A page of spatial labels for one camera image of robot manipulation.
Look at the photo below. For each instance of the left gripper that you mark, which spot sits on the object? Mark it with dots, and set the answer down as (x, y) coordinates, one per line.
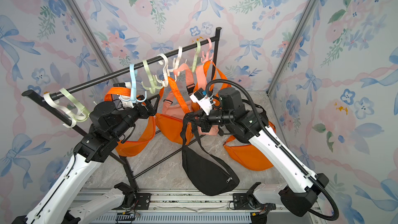
(152, 110)

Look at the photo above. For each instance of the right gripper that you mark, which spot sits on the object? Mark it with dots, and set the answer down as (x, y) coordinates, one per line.
(203, 120)

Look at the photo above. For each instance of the black bag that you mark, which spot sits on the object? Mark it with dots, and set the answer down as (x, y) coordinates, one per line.
(211, 177)
(260, 110)

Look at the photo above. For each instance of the orange bag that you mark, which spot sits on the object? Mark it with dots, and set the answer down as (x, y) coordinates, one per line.
(217, 74)
(132, 148)
(248, 156)

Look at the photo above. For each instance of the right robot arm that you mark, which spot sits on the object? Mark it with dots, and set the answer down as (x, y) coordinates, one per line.
(240, 115)

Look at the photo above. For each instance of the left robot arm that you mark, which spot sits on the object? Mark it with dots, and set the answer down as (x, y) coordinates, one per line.
(109, 125)

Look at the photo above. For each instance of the light green hook middle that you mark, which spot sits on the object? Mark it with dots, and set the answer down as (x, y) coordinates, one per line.
(152, 80)

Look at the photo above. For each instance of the light green hook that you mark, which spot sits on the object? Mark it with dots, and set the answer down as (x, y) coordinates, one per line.
(195, 59)
(152, 80)
(82, 113)

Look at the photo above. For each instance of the light blue hook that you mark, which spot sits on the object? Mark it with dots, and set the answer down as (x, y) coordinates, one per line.
(133, 74)

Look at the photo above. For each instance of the white hook middle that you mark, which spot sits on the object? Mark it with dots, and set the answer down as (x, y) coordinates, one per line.
(165, 72)

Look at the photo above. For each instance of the pink bag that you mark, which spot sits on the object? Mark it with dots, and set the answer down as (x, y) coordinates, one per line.
(175, 106)

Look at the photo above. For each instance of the white hook with pink bag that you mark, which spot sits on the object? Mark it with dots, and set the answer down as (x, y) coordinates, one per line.
(176, 61)

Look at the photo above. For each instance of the light green hook right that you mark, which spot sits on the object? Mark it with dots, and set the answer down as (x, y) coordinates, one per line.
(195, 59)

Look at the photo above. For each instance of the light green hook left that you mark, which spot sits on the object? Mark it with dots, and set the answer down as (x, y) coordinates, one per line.
(82, 113)

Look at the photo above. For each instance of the white hook far left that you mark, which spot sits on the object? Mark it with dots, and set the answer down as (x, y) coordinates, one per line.
(56, 106)

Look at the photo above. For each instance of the black clothes rack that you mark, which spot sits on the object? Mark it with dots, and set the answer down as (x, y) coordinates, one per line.
(39, 100)

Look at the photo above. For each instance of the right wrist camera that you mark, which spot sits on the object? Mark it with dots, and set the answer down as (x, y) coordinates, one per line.
(206, 103)

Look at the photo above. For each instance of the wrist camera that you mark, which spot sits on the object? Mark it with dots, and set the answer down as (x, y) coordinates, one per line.
(123, 91)
(206, 103)

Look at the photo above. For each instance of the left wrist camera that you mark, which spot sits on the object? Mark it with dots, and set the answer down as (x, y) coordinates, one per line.
(123, 91)

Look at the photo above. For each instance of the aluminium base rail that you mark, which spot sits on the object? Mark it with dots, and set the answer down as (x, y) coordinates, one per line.
(191, 207)

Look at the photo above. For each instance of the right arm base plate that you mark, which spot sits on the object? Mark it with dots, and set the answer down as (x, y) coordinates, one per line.
(241, 201)

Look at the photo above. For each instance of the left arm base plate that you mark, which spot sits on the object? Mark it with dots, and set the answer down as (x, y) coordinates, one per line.
(135, 201)

